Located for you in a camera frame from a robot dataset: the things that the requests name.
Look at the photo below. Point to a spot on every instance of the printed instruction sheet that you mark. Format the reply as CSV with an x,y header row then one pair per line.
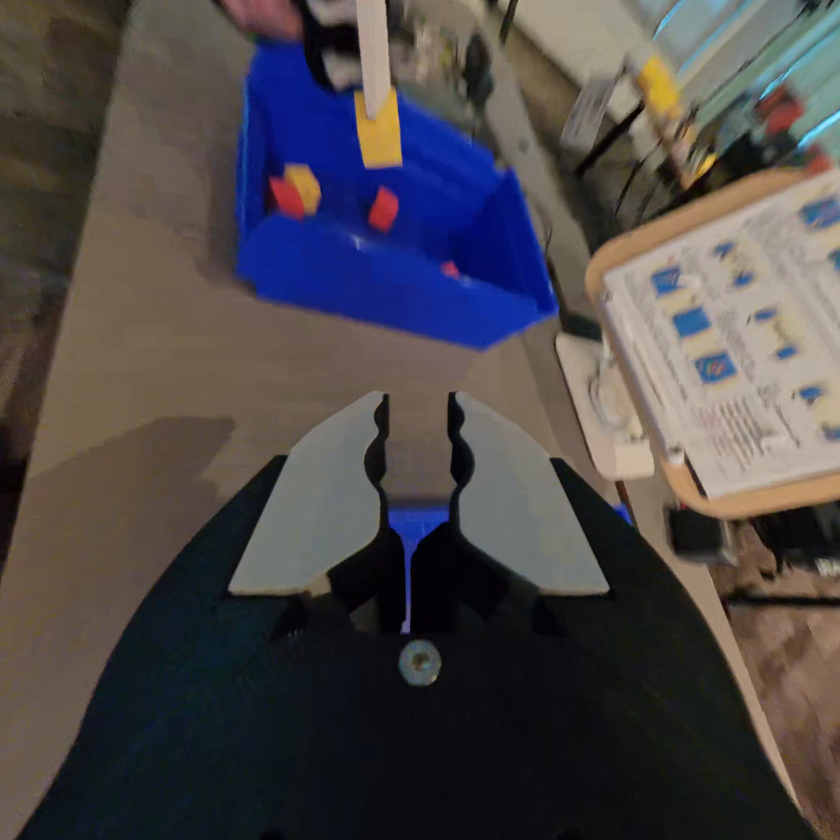
x,y
722,361

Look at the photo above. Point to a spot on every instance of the person's left hand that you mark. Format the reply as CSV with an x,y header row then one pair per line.
x,y
262,16

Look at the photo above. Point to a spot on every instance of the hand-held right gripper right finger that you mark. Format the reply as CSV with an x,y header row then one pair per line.
x,y
528,518

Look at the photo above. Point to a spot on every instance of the white stand base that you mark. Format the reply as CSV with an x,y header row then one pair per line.
x,y
584,407

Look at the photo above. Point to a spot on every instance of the dark flat device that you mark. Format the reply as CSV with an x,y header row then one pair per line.
x,y
577,325

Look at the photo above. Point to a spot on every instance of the blue plastic bin with cubes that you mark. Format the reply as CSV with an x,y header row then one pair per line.
x,y
413,518

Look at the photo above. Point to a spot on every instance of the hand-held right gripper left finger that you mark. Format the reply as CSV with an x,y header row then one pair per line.
x,y
308,518

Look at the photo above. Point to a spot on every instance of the instruction sheet on wooden board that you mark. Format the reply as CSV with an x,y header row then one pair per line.
x,y
722,506

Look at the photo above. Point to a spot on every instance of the yellow wooden cube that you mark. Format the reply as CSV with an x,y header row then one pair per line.
x,y
303,187
379,141

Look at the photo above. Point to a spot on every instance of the black box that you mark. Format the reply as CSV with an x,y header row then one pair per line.
x,y
695,531

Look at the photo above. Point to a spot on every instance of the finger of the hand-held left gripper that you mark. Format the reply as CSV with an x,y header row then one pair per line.
x,y
373,52

